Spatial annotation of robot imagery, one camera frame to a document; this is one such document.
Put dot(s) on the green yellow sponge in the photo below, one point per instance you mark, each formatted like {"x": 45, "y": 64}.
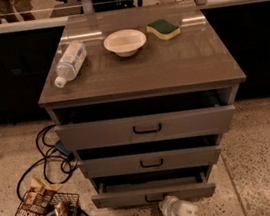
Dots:
{"x": 163, "y": 29}

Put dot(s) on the clear plastic water bottle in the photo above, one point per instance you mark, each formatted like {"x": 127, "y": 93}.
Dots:
{"x": 70, "y": 63}

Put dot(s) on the brown snack bag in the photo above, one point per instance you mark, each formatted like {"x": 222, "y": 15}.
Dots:
{"x": 38, "y": 197}

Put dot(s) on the grey top drawer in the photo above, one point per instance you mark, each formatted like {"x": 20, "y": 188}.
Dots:
{"x": 149, "y": 128}

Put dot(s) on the grey drawer cabinet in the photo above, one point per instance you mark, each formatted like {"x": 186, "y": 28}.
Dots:
{"x": 190, "y": 71}

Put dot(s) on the white bowl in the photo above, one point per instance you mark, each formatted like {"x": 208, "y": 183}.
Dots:
{"x": 125, "y": 42}

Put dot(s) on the grey middle drawer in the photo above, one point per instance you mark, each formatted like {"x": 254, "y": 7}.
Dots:
{"x": 146, "y": 162}

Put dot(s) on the grey drawer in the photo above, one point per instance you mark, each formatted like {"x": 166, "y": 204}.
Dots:
{"x": 128, "y": 195}
{"x": 149, "y": 128}
{"x": 146, "y": 162}

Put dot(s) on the copper drink can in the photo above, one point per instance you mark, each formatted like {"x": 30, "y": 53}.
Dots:
{"x": 61, "y": 209}

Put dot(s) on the blue plug box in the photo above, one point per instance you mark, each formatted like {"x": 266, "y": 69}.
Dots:
{"x": 61, "y": 148}

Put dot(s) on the grey bottom drawer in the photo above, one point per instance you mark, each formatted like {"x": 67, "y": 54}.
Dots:
{"x": 128, "y": 195}

